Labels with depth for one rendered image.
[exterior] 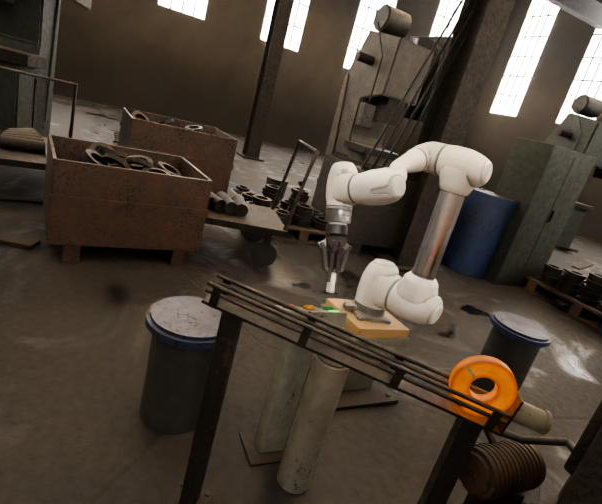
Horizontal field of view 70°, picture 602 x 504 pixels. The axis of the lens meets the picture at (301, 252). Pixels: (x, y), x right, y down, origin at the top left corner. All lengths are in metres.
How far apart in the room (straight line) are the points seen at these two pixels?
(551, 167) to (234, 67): 9.46
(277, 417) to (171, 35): 11.41
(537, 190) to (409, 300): 3.20
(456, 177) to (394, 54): 4.74
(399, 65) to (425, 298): 4.92
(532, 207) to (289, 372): 3.82
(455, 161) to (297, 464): 1.25
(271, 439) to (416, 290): 0.83
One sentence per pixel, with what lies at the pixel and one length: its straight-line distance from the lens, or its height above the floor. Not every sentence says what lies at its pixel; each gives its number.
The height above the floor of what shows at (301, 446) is 0.20.
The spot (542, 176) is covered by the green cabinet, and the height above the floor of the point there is 1.19.
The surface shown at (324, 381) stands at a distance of 1.39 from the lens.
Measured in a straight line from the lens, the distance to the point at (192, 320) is 1.59.
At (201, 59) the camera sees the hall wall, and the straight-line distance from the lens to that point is 12.56.
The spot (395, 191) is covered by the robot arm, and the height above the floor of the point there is 1.06.
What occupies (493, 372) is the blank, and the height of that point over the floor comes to 0.76.
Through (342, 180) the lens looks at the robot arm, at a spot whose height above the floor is 1.03.
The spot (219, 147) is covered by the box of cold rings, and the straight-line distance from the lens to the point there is 4.53.
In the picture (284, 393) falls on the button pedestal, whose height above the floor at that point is 0.28.
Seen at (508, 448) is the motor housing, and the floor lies 0.53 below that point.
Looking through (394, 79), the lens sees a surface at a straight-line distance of 6.48.
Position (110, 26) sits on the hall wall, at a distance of 12.35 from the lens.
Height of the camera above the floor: 1.22
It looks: 18 degrees down
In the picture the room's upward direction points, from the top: 15 degrees clockwise
